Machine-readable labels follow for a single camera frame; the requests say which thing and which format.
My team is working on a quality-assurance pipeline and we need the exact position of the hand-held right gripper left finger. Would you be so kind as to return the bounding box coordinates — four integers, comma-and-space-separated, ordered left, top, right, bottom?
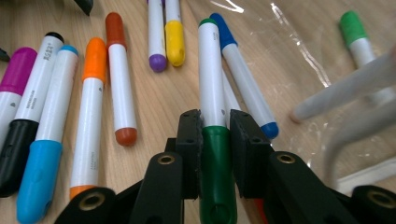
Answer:
175, 108, 205, 201

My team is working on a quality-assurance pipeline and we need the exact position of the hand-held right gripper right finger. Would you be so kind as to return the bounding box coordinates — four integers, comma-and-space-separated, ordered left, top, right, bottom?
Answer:
229, 108, 276, 201

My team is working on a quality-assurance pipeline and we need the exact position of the magenta marker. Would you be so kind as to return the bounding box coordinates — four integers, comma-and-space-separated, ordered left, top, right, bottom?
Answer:
0, 46, 38, 147

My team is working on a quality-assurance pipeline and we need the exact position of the black marker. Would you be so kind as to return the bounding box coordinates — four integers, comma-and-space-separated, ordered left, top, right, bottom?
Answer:
0, 31, 64, 199

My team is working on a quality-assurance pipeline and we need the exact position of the dark blue marker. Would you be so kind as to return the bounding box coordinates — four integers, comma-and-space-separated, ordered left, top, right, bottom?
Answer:
208, 12, 279, 140

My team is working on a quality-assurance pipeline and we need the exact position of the light blue marker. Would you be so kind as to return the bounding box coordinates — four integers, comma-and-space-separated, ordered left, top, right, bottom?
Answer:
16, 45, 79, 224

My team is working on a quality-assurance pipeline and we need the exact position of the dark green marker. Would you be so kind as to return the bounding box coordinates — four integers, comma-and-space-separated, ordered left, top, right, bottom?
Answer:
198, 18, 238, 224

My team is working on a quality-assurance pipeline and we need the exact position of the brown marker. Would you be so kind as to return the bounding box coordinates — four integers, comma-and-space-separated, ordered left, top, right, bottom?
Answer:
105, 12, 138, 147

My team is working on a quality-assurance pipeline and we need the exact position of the purple marker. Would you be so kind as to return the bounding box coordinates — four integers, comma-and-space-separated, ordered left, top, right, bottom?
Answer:
147, 0, 168, 73

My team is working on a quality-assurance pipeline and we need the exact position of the yellow marker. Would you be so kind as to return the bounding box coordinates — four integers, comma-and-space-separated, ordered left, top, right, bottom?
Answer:
163, 0, 186, 68

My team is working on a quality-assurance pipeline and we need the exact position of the orange marker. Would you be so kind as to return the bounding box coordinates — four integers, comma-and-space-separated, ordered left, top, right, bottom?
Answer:
68, 36, 108, 200

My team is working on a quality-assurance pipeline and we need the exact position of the clear plastic pouch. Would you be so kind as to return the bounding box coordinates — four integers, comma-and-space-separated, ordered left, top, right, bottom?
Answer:
186, 0, 396, 197

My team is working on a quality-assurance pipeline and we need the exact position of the light green marker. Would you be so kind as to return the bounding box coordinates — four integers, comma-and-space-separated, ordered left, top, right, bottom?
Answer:
338, 10, 396, 105

